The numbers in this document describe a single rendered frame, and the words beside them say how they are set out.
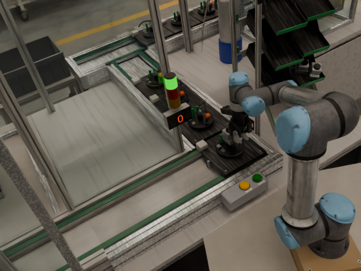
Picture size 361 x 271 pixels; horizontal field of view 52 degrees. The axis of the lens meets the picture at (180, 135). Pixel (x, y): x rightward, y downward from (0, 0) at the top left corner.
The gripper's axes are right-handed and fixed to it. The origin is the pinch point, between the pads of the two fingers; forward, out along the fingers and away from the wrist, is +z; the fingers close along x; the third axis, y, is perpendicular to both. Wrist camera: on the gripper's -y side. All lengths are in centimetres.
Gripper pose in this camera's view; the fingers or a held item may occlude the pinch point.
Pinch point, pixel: (237, 140)
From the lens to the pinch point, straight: 167.5
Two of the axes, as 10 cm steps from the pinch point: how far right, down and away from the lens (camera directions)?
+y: 5.1, 5.2, -6.8
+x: 8.5, -4.3, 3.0
